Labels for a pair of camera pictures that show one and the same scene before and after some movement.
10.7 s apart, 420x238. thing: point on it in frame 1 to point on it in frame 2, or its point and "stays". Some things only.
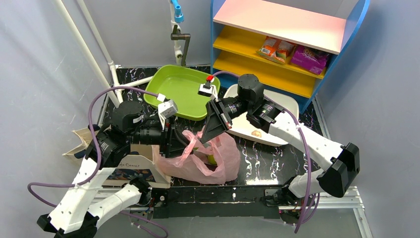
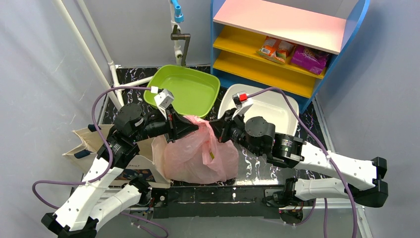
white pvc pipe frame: x=88 y=53 stays
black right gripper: x=220 y=112 to x=225 y=126
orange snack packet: x=276 y=49 stays
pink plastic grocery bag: x=216 y=161 stays
